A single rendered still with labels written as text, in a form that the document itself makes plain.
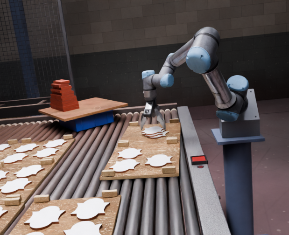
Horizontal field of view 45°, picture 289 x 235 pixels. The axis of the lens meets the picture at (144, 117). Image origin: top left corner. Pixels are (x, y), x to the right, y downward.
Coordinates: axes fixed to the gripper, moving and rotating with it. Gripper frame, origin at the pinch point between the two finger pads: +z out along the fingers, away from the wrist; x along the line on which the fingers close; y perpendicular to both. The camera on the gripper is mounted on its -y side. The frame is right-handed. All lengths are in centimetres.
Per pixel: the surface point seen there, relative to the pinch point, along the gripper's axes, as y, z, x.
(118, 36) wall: 438, -54, 177
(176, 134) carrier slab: -1.7, 2.3, -14.5
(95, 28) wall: 429, -72, 217
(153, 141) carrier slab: -14.7, 2.3, -3.8
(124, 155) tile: -38.3, 1.4, 4.7
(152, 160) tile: -44.2, 1.4, -11.2
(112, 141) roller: -7.8, 4.1, 23.5
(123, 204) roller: -81, 4, -10
